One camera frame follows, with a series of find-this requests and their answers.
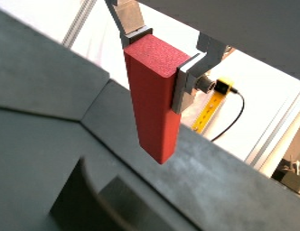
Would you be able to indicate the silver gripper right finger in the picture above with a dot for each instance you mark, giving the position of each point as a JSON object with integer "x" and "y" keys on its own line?
{"x": 192, "y": 72}

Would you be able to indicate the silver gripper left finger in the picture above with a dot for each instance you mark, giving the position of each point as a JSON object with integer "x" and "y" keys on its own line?
{"x": 129, "y": 19}

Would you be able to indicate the long red rectangular block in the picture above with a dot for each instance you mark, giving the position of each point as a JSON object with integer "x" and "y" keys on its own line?
{"x": 152, "y": 63}

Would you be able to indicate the black curved fixture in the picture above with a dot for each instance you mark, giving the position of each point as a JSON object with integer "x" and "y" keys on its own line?
{"x": 124, "y": 206}

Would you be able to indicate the yellow bracket with sensor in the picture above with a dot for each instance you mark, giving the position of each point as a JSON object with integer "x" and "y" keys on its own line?
{"x": 220, "y": 92}

